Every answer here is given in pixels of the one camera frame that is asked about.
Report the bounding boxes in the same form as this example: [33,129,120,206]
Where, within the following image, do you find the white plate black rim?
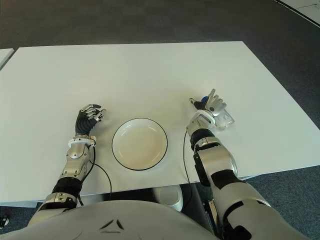
[111,118,168,172]

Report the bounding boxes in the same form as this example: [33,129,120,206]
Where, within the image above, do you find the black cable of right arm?
[183,129,201,201]

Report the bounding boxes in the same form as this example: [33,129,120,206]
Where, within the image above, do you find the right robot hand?
[188,88,228,118]

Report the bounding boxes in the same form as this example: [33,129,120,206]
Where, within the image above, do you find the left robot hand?
[74,103,108,137]

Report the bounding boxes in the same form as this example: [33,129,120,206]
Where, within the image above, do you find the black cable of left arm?
[77,143,113,207]

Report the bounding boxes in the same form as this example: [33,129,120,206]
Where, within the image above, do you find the white round pedestal base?
[152,184,185,212]

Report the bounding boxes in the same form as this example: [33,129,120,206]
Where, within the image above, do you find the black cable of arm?
[77,143,113,207]
[183,129,201,201]

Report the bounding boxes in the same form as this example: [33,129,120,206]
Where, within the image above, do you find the white panel with black edge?
[273,0,320,27]

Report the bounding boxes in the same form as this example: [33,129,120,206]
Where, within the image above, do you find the grey robot torso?
[0,199,226,240]

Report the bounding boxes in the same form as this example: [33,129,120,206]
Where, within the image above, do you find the clear water bottle blue cap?
[201,95,236,133]

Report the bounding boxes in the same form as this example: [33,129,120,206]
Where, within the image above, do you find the white side table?
[0,47,15,71]

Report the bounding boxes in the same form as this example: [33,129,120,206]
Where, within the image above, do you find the black stand with caster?
[0,214,11,230]

